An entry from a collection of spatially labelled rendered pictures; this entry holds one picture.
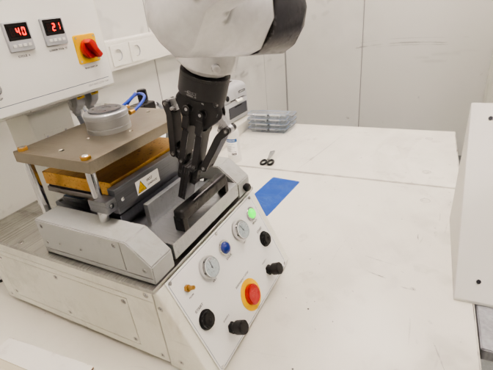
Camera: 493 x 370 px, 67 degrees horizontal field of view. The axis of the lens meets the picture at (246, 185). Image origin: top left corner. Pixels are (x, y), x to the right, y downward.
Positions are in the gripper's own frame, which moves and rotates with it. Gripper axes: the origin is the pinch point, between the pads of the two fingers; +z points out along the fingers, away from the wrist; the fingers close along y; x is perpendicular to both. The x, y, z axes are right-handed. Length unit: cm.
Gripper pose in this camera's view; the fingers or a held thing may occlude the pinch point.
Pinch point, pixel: (188, 179)
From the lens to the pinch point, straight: 66.7
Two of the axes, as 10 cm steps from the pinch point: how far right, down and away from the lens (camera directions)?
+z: -2.2, 7.9, 5.8
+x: 4.5, -4.4, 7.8
